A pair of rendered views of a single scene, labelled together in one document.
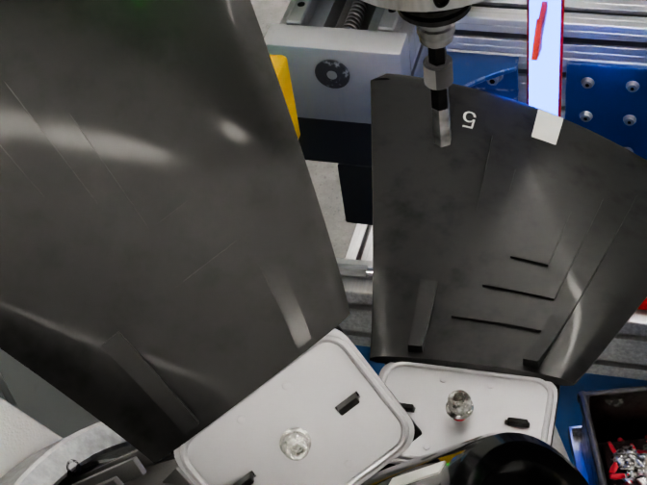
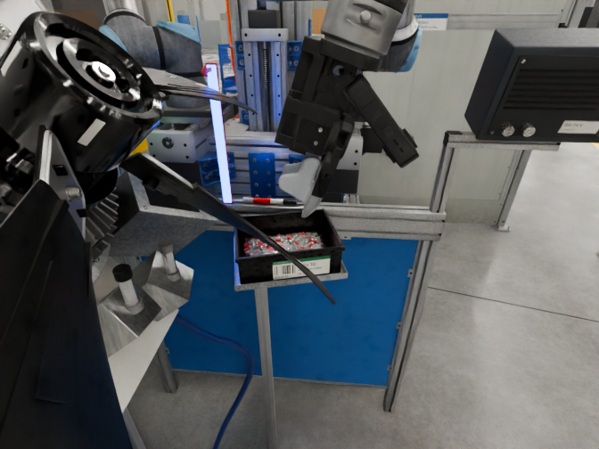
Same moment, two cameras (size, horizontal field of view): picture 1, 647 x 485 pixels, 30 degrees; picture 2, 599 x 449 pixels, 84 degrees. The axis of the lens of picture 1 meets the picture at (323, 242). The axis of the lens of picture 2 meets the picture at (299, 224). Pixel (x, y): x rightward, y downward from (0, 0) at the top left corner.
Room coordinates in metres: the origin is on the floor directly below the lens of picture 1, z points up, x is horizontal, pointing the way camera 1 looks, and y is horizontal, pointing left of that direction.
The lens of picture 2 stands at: (-0.13, -0.14, 1.26)
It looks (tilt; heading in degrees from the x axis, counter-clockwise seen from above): 31 degrees down; 344
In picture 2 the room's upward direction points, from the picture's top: straight up
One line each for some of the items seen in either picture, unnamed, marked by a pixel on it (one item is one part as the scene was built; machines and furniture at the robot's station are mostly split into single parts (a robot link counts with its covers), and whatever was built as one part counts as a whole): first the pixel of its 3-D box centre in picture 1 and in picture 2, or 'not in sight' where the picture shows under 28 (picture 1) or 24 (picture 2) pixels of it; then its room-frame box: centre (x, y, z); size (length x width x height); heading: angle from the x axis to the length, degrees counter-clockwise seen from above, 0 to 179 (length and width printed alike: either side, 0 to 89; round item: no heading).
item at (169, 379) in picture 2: not in sight; (150, 320); (0.79, 0.13, 0.39); 0.04 x 0.04 x 0.78; 69
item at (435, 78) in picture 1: (439, 88); not in sight; (0.34, -0.05, 1.39); 0.01 x 0.01 x 0.05
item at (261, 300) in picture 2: not in sight; (267, 375); (0.47, -0.22, 0.40); 0.03 x 0.03 x 0.80; 84
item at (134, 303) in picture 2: not in sight; (127, 289); (0.22, -0.03, 0.99); 0.02 x 0.02 x 0.06
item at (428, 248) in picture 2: not in sight; (405, 338); (0.48, -0.68, 0.39); 0.04 x 0.04 x 0.78; 69
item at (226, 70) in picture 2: not in sight; (252, 69); (7.57, -1.32, 0.49); 1.27 x 0.88 x 0.98; 146
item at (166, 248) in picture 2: not in sight; (168, 260); (0.30, -0.07, 0.96); 0.02 x 0.02 x 0.06
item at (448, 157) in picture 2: not in sight; (444, 174); (0.48, -0.68, 0.96); 0.03 x 0.03 x 0.20; 69
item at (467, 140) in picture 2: not in sight; (500, 140); (0.45, -0.77, 1.04); 0.24 x 0.03 x 0.03; 69
